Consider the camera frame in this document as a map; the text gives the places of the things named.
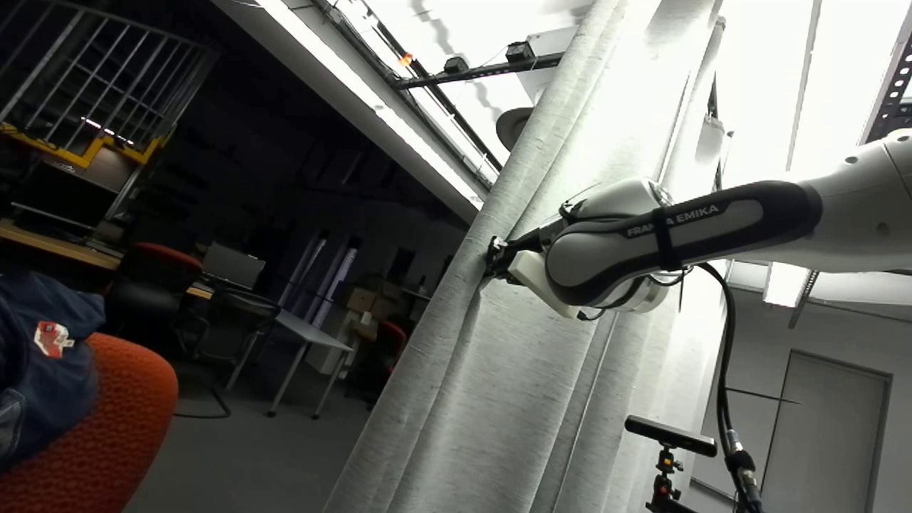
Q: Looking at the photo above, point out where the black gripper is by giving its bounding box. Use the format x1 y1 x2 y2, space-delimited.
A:
483 217 578 281

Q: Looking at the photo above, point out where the grey-white woven curtain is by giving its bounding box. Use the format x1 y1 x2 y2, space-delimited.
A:
322 0 735 513

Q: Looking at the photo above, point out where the round ceiling vent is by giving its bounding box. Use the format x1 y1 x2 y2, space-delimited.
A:
493 106 537 153

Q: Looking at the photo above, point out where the small red chair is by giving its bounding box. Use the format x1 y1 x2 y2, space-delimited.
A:
377 317 413 366

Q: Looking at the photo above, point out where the long ceiling light strip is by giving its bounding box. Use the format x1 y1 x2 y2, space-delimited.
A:
211 0 506 226

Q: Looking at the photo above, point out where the white folding table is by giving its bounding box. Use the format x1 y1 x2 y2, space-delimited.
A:
222 307 356 423

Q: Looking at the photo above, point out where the square ceiling light panel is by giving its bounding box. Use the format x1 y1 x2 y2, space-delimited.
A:
761 260 815 310

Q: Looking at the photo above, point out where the grey computer monitor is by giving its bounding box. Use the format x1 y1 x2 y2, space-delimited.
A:
204 240 271 293

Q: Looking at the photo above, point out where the red-backed office chair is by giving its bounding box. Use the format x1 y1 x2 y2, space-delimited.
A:
102 240 233 423

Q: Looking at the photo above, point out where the grey door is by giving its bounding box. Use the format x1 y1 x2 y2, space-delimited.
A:
756 348 895 513

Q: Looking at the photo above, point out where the perforated black rack upright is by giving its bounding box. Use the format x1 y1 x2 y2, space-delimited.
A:
866 34 912 143

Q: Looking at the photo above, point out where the orange mesh office chair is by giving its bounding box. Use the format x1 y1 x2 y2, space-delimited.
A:
0 331 182 513

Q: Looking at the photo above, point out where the wooden desk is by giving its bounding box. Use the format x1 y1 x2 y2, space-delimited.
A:
0 217 216 306

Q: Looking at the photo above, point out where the dark blue jacket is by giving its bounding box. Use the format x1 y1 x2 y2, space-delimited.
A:
0 269 110 470

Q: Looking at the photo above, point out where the black ceiling rail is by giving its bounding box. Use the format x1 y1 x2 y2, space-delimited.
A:
393 36 568 93

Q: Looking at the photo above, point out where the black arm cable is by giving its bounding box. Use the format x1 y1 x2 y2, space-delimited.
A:
695 262 768 513

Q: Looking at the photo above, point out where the yellow shelf frame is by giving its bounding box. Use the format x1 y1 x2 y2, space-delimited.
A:
0 119 167 176

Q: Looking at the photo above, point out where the metal wire grid panel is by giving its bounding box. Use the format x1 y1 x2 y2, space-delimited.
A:
0 0 216 152

